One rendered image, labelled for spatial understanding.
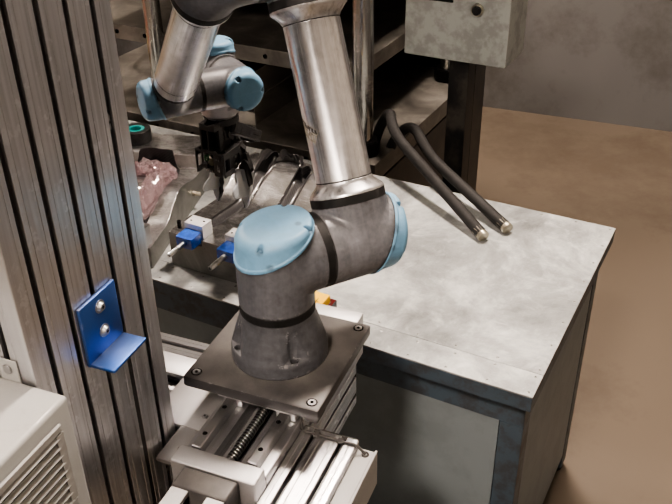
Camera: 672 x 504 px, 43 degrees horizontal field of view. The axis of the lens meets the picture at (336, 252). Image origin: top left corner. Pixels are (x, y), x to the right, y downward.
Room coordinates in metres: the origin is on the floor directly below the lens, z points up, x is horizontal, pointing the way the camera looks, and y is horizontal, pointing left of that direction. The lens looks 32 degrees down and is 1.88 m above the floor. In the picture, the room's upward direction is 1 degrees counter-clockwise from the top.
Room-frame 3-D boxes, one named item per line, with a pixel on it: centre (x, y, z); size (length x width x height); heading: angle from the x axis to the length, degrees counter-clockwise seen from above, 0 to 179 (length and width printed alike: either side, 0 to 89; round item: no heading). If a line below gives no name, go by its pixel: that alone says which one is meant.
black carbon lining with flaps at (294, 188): (1.83, 0.17, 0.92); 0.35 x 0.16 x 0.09; 152
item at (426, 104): (2.90, 0.26, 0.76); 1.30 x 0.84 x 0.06; 62
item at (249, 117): (2.80, 0.25, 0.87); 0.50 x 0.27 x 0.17; 152
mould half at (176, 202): (1.94, 0.51, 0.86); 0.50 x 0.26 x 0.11; 169
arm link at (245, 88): (1.50, 0.20, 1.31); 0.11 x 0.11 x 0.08; 28
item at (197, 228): (1.63, 0.33, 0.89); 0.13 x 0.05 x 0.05; 152
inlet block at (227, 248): (1.58, 0.24, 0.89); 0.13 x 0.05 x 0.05; 152
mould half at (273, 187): (1.84, 0.15, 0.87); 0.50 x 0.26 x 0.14; 152
